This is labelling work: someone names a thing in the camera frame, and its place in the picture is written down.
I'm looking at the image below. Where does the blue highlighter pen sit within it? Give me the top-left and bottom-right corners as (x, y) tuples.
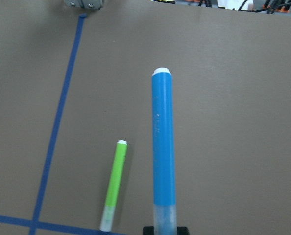
(151, 67), (177, 235)

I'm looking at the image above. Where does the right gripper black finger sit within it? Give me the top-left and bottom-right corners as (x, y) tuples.
(142, 226), (154, 235)

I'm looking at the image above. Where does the brown paper table cover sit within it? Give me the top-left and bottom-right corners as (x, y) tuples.
(0, 0), (291, 235)

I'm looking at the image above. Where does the grey aluminium frame post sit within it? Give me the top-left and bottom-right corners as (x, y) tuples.
(64, 0), (104, 10)

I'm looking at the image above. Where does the green highlighter pen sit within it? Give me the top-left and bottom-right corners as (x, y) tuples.
(99, 140), (128, 232)

